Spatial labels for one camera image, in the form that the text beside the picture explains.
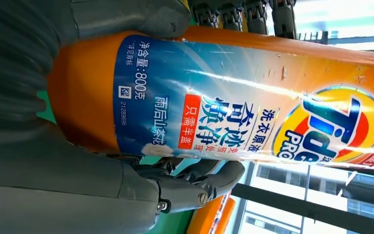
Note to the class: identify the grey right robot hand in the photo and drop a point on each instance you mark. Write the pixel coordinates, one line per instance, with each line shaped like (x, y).
(61, 193)

